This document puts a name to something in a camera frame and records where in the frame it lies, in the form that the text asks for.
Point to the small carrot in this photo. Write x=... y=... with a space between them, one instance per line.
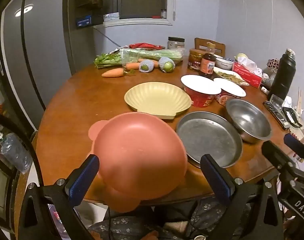
x=153 y=63
x=132 y=65

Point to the clear plastic bag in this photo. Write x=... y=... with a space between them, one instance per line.
x=13 y=151

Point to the round steel plate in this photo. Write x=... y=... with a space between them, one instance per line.
x=207 y=137

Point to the white box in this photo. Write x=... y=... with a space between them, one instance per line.
x=111 y=17

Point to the grey refrigerator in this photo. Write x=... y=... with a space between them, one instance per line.
x=46 y=55

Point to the red bowl with white inside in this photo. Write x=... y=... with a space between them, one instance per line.
x=199 y=85
x=229 y=86

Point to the celery bunch in plastic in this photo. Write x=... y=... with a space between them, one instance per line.
x=147 y=55

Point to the red tissue box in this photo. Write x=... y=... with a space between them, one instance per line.
x=247 y=76

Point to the steel bowl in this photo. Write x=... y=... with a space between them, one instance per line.
x=247 y=120

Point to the black and clear case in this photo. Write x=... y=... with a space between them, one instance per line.
x=279 y=111

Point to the small bottle on windowsill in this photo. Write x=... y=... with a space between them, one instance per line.
x=163 y=13

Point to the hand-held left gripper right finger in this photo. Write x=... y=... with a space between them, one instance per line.
x=218 y=180

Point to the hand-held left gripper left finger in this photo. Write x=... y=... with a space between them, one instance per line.
x=83 y=180

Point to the brown dotted bundle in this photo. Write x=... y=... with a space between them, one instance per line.
x=273 y=63

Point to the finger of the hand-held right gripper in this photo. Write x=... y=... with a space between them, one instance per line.
x=296 y=142
x=277 y=157

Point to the pale yellow roll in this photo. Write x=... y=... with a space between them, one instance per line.
x=241 y=56

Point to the large carrot with leaves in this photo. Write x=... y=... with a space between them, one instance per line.
x=113 y=73

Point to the white and blue ceramic bowl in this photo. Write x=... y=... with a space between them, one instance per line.
x=224 y=63

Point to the sauce bottle with orange label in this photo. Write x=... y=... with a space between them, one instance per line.
x=207 y=66

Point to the wooden chair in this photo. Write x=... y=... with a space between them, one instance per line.
x=218 y=47

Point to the glass door cabinet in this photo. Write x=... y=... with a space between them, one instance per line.
x=1 y=92

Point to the person's floral trousers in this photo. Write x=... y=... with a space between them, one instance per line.
x=132 y=227

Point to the black thermos flask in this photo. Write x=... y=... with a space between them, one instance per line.
x=282 y=77

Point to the white dish of food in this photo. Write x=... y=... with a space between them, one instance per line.
x=229 y=76

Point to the blue box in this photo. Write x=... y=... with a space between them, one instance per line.
x=84 y=21

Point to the clear jar with dark lid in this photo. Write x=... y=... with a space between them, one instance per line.
x=175 y=43

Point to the yellow shell-shaped plate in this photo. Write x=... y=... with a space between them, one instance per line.
x=157 y=97

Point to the red snack packet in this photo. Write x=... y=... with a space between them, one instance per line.
x=144 y=46

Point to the red sauce jar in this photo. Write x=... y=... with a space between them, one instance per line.
x=195 y=60

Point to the pink bear-shaped plate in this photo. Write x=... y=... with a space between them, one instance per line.
x=137 y=160

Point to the green fruit in foam net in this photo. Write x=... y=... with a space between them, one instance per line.
x=167 y=66
x=145 y=67

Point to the white-framed window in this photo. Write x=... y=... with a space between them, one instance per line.
x=142 y=0

